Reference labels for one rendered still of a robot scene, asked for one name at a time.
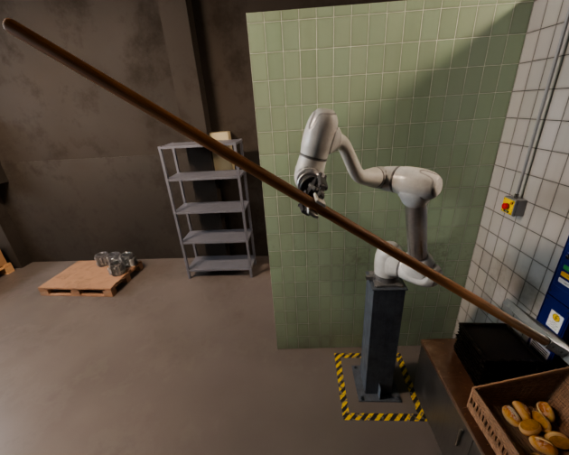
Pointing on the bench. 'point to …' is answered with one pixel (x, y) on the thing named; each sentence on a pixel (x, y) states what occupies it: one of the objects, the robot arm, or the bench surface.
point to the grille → (539, 352)
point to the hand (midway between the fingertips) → (315, 205)
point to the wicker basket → (489, 392)
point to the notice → (555, 321)
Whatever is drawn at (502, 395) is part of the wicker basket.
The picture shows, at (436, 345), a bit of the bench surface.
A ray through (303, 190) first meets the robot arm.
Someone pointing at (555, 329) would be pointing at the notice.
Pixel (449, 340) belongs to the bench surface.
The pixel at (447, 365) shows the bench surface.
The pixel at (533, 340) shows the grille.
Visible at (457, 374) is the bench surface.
